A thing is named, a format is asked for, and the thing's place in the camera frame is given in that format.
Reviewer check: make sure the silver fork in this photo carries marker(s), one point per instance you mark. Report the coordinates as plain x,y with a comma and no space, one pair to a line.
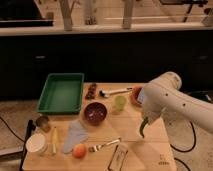
96,148

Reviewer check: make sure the orange peach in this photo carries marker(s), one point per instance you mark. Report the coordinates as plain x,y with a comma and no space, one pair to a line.
79,151

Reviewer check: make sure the white handled spoon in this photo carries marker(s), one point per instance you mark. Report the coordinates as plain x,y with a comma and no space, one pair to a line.
108,93

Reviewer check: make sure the orange bowl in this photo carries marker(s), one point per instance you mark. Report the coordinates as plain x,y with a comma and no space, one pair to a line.
134,95

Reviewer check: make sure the light blue cloth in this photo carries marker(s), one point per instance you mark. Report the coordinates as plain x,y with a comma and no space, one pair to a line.
75,135

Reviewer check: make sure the dark red toy food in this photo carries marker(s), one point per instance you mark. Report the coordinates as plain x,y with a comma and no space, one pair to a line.
91,91

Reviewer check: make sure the white round container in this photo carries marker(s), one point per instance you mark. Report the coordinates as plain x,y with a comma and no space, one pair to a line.
36,144

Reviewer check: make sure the purple bowl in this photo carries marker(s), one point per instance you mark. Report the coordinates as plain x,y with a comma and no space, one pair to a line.
95,113

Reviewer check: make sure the green plastic tray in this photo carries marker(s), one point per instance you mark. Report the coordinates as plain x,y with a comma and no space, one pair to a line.
61,94

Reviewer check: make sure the green pepper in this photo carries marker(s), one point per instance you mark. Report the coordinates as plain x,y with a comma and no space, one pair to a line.
143,124

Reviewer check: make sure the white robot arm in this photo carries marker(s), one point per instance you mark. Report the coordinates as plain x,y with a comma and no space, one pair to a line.
163,92

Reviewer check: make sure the small brown cup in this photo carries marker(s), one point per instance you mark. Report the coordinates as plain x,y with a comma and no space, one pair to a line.
43,123

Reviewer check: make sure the light green cup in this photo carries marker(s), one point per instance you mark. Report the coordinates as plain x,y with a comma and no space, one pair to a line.
120,102

